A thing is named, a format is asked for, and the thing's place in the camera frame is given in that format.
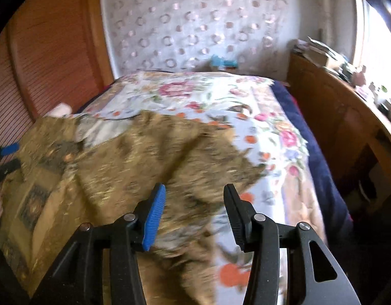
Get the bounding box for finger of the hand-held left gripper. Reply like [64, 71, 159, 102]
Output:
[0, 159, 21, 180]
[0, 144, 20, 159]

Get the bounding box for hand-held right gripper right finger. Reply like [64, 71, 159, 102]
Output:
[223, 184, 363, 305]

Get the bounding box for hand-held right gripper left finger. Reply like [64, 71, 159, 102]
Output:
[30, 182, 167, 305]

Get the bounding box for golden brown fuzzy garment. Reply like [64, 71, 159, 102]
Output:
[0, 111, 266, 305]

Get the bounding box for cream rolled pillow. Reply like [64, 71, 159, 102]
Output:
[46, 102, 73, 117]

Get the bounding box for navy blue blanket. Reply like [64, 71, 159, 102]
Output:
[272, 81, 355, 248]

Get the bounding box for floral printed bedsheet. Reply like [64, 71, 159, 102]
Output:
[76, 71, 328, 305]

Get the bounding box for wooden cabinet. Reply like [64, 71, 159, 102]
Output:
[287, 52, 391, 226]

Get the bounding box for blue toy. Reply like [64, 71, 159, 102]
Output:
[210, 55, 239, 71]

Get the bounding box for pile of books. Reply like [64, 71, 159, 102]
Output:
[292, 36, 348, 73]

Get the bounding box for pink figurine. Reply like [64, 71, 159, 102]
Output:
[354, 66, 368, 86]

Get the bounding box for white curtain with circles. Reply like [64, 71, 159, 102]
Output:
[100, 0, 358, 81]

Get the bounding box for bright window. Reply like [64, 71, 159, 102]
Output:
[354, 0, 391, 102]

